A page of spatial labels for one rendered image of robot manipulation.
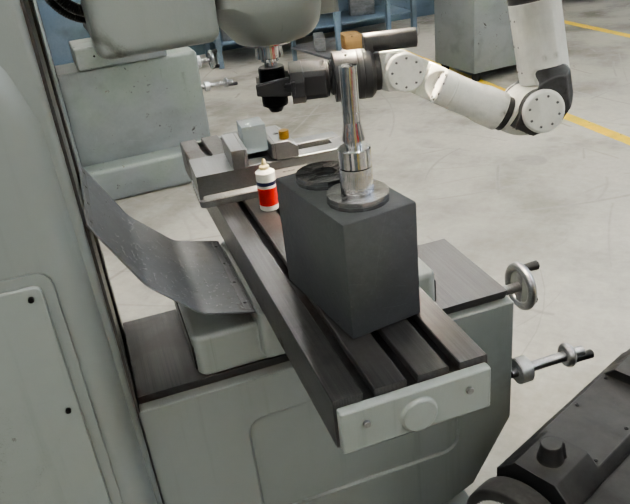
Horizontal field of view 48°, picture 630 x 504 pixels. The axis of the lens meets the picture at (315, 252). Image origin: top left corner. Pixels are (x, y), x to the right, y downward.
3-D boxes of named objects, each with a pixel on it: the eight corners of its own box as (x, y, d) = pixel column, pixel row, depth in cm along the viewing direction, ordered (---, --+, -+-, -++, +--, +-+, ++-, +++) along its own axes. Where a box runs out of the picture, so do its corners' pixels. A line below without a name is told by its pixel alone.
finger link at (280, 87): (255, 81, 124) (290, 76, 124) (257, 98, 125) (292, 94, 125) (255, 83, 122) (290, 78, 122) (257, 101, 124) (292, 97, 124)
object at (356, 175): (347, 182, 103) (343, 146, 101) (377, 184, 101) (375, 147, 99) (336, 195, 99) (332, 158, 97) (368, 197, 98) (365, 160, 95)
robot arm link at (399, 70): (354, 95, 133) (414, 88, 133) (361, 104, 123) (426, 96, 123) (349, 33, 129) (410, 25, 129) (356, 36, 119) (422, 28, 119)
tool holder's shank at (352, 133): (346, 142, 99) (339, 62, 94) (368, 142, 98) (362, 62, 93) (339, 150, 97) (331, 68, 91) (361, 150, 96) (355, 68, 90)
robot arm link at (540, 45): (561, 110, 138) (545, -8, 130) (589, 121, 126) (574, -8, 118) (503, 126, 138) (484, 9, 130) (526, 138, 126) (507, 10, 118)
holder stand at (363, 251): (349, 258, 125) (339, 151, 116) (421, 313, 107) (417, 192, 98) (288, 279, 120) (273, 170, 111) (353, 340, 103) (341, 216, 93)
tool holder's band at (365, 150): (343, 146, 101) (343, 140, 100) (375, 147, 99) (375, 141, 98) (332, 158, 97) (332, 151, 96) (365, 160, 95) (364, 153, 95)
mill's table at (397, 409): (262, 150, 204) (258, 123, 200) (497, 407, 99) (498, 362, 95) (183, 166, 198) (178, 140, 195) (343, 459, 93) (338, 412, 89)
